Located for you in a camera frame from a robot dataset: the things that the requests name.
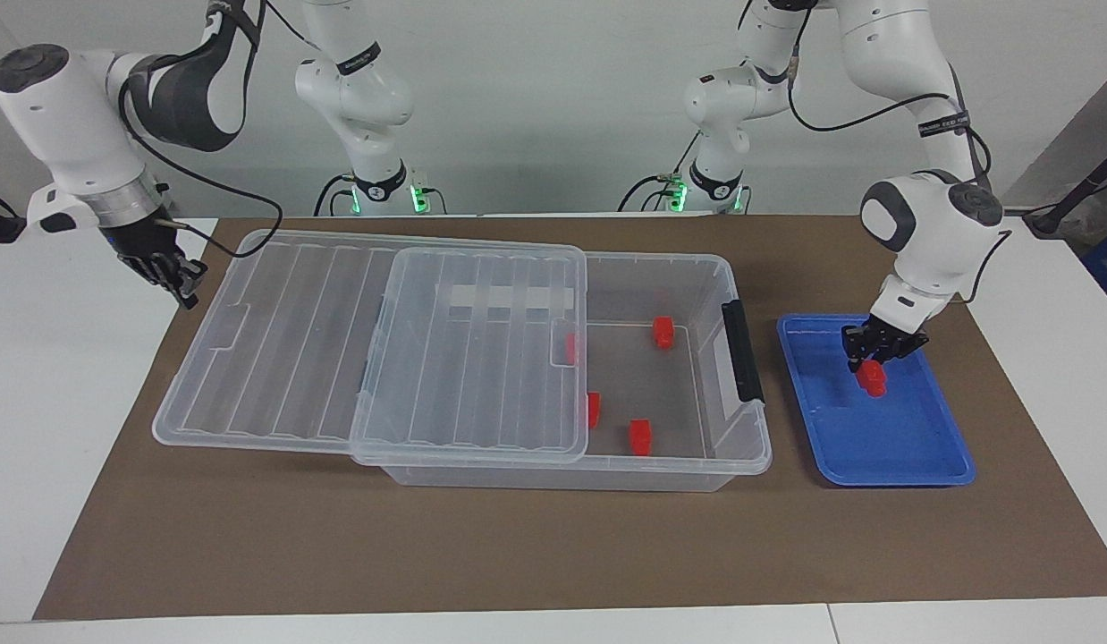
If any black box latch handle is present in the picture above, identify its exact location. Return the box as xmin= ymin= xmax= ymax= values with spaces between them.
xmin=722 ymin=300 xmax=765 ymax=403

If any brown table mat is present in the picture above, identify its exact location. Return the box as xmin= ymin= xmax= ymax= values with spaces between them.
xmin=33 ymin=213 xmax=1107 ymax=621

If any blue plastic tray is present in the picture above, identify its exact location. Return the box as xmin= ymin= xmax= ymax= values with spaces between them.
xmin=776 ymin=313 xmax=977 ymax=488

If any clear ribbed plastic lid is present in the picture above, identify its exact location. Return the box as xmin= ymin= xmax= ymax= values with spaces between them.
xmin=151 ymin=229 xmax=591 ymax=466

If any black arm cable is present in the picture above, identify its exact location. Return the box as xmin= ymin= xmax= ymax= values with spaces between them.
xmin=786 ymin=0 xmax=1015 ymax=305
xmin=115 ymin=0 xmax=284 ymax=260

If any black tripod leg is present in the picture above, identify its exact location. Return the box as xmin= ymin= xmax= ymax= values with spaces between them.
xmin=1023 ymin=143 xmax=1107 ymax=238

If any clear plastic storage box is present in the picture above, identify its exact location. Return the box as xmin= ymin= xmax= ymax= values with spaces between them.
xmin=351 ymin=250 xmax=773 ymax=493

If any black clamp stand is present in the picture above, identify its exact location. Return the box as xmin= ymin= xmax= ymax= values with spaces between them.
xmin=0 ymin=188 xmax=29 ymax=244

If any black base cable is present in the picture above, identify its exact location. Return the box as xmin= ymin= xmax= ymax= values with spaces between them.
xmin=314 ymin=173 xmax=358 ymax=217
xmin=618 ymin=134 xmax=699 ymax=213

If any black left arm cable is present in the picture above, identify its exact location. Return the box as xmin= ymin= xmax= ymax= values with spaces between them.
xmin=786 ymin=0 xmax=1015 ymax=305

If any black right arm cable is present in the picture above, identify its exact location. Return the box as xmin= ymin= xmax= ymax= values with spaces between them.
xmin=115 ymin=0 xmax=284 ymax=260

